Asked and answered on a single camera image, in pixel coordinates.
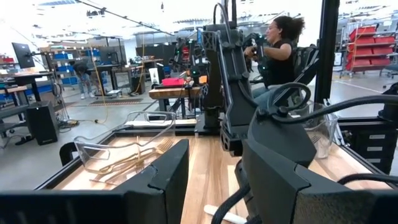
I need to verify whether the shelf with blue bins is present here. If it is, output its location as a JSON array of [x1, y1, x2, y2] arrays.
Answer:
[[51, 49, 101, 86]]

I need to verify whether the black frame bracket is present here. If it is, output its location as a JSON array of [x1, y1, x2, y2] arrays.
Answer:
[[58, 142, 79, 166]]

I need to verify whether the dark grey cart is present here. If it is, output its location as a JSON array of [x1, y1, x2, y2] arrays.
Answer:
[[338, 117, 398, 175]]

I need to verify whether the black metal rig frame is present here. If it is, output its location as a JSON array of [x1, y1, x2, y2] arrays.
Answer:
[[35, 0, 398, 190]]

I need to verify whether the black floor mat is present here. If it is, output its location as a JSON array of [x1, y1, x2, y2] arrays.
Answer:
[[89, 98, 144, 107]]

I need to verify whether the shelf with red bins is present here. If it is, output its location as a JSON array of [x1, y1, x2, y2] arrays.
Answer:
[[340, 25, 398, 79]]

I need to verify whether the black table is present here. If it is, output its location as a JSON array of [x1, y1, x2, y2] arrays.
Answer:
[[0, 71, 54, 105]]

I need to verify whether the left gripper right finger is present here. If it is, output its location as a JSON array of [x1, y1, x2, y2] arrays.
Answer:
[[241, 139, 398, 224]]

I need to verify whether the yellow hanging cable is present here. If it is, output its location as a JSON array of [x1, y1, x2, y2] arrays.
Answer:
[[89, 46, 110, 125]]

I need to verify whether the black tower case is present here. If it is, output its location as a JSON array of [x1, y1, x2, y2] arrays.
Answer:
[[25, 100, 60, 146]]

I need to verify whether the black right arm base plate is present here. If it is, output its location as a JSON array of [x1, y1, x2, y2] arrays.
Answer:
[[194, 112, 222, 137]]

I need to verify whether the pink flat box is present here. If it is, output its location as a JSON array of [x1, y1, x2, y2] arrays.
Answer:
[[161, 77, 187, 88]]

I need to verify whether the clear plastic bin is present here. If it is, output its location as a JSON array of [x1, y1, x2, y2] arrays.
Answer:
[[73, 110, 177, 175], [292, 101, 340, 160]]

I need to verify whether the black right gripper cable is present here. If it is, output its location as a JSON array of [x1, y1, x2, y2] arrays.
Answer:
[[211, 82, 398, 224]]

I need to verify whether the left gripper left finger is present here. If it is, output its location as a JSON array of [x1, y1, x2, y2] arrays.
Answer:
[[0, 138, 191, 224]]

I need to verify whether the black office chair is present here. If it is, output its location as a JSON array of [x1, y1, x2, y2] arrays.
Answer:
[[291, 44, 320, 91]]

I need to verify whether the wooden workbench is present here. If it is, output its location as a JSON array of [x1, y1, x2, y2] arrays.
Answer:
[[148, 86, 203, 119]]

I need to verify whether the white-handled silver fork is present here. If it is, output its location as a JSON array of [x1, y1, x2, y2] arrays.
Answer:
[[203, 204, 249, 224]]

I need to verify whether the black computer case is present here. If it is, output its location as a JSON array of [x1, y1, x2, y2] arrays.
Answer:
[[130, 76, 147, 95]]

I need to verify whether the cutlery pile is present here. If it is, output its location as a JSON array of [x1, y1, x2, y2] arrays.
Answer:
[[102, 135, 147, 175]]

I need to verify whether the black computer monitor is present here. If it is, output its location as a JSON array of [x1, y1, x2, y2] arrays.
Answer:
[[11, 42, 36, 70]]

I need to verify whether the person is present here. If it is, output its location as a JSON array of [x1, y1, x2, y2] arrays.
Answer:
[[244, 15, 306, 108], [72, 58, 95, 100]]

